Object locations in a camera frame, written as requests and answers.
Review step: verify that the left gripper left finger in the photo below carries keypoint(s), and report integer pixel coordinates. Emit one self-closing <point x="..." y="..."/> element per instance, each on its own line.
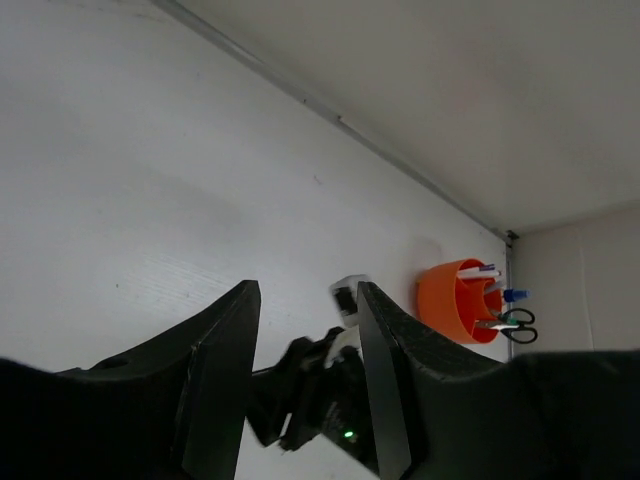
<point x="172" y="407"/>

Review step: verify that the white marker red cap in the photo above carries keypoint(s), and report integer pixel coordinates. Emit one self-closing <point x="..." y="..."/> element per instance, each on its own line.
<point x="493" y="274"/>

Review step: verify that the back aluminium rail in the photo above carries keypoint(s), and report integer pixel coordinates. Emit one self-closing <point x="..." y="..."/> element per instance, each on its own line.
<point x="232" y="48"/>

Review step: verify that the black handled scissors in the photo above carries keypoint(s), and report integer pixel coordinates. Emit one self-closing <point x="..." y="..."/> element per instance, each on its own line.
<point x="519" y="327"/>

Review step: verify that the white pen purple cap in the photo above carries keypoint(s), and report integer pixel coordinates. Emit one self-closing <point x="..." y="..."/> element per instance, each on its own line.
<point x="482" y="270"/>

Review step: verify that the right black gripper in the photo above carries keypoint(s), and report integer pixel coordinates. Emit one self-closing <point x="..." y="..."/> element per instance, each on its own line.
<point x="316" y="388"/>

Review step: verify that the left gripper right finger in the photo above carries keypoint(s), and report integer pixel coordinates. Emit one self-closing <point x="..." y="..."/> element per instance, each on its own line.
<point x="442" y="411"/>

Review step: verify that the orange round organizer container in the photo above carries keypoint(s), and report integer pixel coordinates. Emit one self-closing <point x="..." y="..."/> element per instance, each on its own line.
<point x="452" y="306"/>

